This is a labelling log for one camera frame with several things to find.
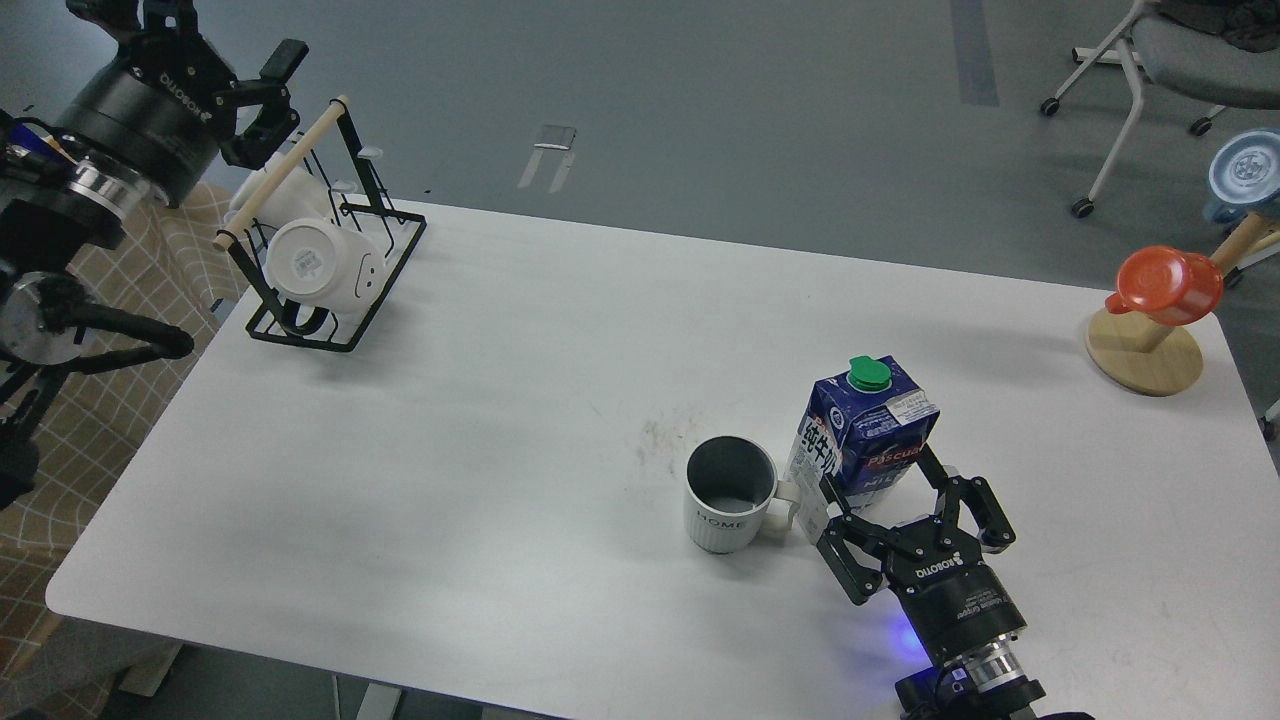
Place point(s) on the white mug behind rack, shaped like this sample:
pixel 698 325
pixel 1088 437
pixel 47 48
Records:
pixel 300 195

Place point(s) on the white ribbed HOME mug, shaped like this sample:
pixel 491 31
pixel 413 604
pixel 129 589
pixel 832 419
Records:
pixel 733 494

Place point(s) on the black wire cup rack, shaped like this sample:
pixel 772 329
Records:
pixel 330 150

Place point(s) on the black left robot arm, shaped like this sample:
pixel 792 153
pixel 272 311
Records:
pixel 59 196

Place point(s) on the orange red cup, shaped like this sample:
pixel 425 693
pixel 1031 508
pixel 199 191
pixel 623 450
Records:
pixel 1169 286

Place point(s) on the blue white milk carton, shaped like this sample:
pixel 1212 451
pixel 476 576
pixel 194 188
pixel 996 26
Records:
pixel 861 431

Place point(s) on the blue white cup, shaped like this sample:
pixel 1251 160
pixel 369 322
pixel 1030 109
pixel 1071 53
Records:
pixel 1244 177

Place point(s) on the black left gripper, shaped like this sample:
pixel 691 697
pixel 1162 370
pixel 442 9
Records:
pixel 152 106

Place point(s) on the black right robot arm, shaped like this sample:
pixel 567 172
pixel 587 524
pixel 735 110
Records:
pixel 986 684

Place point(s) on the grey office chair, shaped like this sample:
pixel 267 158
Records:
pixel 1148 45

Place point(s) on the white mug with smiley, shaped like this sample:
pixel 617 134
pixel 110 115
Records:
pixel 320 264

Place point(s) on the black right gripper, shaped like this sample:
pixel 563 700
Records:
pixel 952 599

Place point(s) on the checkered beige tablecloth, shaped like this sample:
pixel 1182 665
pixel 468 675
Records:
pixel 166 268

